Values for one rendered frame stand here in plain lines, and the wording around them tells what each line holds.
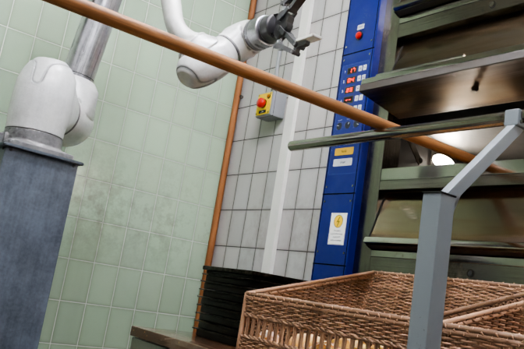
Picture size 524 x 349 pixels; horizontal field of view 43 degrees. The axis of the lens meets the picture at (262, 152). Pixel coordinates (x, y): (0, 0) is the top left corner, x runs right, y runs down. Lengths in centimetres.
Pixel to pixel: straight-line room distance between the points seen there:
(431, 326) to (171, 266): 167
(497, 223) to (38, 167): 120
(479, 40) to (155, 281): 150
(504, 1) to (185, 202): 144
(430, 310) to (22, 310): 105
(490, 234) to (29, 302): 120
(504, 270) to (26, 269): 121
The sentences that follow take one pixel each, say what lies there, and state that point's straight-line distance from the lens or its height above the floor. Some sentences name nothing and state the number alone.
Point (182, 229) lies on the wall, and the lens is 271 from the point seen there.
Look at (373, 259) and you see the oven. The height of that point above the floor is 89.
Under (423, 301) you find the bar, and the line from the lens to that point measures 117.
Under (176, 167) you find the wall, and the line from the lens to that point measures 271.
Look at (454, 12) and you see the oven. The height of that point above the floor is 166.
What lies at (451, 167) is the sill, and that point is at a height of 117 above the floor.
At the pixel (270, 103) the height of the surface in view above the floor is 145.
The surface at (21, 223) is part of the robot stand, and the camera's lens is 178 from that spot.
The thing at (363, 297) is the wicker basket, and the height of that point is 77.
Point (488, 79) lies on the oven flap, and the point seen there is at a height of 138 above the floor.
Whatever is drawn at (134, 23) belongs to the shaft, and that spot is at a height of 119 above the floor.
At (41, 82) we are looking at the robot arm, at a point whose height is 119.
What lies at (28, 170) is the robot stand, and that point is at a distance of 179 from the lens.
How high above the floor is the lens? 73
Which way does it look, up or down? 12 degrees up
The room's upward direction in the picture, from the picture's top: 9 degrees clockwise
